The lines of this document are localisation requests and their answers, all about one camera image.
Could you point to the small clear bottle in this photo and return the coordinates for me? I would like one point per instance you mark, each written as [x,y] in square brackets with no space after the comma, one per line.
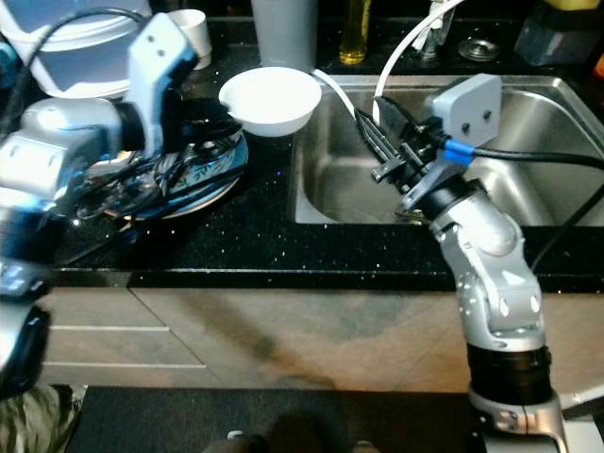
[434,28]

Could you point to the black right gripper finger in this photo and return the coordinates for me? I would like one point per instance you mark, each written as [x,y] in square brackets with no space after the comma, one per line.
[376,140]
[396,118]

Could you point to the round metal sink stopper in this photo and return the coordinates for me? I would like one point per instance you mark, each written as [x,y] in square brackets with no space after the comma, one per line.
[478,49]

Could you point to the dark container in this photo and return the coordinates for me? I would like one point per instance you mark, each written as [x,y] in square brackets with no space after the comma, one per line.
[562,38]

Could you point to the metal cutlery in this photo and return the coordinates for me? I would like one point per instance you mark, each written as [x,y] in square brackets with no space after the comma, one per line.
[151,184]

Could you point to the white bowl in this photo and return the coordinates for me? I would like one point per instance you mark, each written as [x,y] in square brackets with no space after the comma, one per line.
[272,99]

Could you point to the camouflage fabric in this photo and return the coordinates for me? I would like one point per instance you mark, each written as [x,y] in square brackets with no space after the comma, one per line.
[42,420]

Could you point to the yellow oil bottle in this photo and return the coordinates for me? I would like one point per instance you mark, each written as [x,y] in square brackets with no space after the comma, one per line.
[356,38]

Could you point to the metal sink drain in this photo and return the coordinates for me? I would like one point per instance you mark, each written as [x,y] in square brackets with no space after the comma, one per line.
[411,216]

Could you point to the blue tape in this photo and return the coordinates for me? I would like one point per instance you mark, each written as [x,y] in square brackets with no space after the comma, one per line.
[456,151]

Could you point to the stainless steel sink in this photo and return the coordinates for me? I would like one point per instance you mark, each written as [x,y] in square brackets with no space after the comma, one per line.
[340,179]

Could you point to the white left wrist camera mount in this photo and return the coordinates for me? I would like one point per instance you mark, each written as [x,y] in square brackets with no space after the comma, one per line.
[160,57]

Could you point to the black floor mat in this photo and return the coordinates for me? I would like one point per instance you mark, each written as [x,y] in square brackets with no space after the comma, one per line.
[293,415]

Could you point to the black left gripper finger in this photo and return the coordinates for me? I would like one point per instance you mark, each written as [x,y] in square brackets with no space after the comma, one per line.
[209,107]
[209,130]

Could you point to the grey tumbler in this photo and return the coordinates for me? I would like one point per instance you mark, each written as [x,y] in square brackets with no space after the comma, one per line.
[283,33]

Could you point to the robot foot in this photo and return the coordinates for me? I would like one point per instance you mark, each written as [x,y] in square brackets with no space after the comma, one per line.
[363,446]
[245,444]

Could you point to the blue patterned plate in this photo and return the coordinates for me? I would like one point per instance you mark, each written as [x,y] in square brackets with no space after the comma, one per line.
[217,175]

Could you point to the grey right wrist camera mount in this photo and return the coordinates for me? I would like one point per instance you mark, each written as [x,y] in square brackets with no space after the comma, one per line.
[467,106]

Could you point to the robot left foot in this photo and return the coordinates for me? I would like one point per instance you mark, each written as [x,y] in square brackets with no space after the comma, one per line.
[245,444]

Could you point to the white cup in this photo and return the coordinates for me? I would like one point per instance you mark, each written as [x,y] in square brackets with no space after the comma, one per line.
[193,33]

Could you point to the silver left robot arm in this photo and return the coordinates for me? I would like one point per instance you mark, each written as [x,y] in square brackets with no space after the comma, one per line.
[57,132]

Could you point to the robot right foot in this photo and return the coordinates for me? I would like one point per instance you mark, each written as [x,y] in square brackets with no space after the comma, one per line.
[363,446]

